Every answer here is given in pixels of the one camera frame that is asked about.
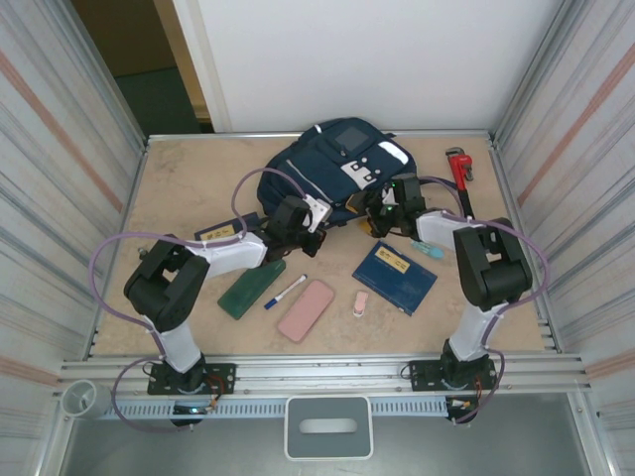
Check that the light blue glue stick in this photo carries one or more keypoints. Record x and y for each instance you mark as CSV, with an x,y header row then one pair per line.
x,y
429,250

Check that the navy blue backpack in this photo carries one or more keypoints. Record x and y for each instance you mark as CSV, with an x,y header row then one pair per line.
x,y
317,163

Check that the white marker with blue cap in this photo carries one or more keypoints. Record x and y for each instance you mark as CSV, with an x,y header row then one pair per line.
x,y
285,292

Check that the green pencil case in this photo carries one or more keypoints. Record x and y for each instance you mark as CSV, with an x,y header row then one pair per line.
x,y
250,290

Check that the pink pencil case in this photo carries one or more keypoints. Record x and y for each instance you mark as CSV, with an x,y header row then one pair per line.
x,y
305,311

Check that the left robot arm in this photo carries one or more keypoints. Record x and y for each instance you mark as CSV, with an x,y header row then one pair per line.
x,y
173,282

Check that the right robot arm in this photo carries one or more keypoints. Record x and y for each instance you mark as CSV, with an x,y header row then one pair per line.
x,y
496,277

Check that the red pipe wrench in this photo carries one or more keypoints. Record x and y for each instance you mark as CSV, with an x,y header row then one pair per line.
x,y
460,171

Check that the pink eraser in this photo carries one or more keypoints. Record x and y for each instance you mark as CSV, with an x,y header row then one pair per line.
x,y
360,302

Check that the grey pad with white rim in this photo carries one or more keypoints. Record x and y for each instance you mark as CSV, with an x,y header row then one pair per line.
x,y
327,426

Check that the white plastic cup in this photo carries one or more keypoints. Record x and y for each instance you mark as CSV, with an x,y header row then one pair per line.
x,y
79,396

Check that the long aluminium table rail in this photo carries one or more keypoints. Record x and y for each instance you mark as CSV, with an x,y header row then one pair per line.
x,y
322,372
223,136

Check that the aluminium side rail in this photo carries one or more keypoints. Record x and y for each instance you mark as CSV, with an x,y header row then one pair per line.
x,y
511,198
130,198

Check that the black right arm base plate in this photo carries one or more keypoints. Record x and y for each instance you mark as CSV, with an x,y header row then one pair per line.
x,y
421,377

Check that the white door frame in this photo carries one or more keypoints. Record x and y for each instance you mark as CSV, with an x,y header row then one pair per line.
x,y
203,64

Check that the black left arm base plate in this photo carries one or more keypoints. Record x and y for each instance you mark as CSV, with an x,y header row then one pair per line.
x,y
223,379

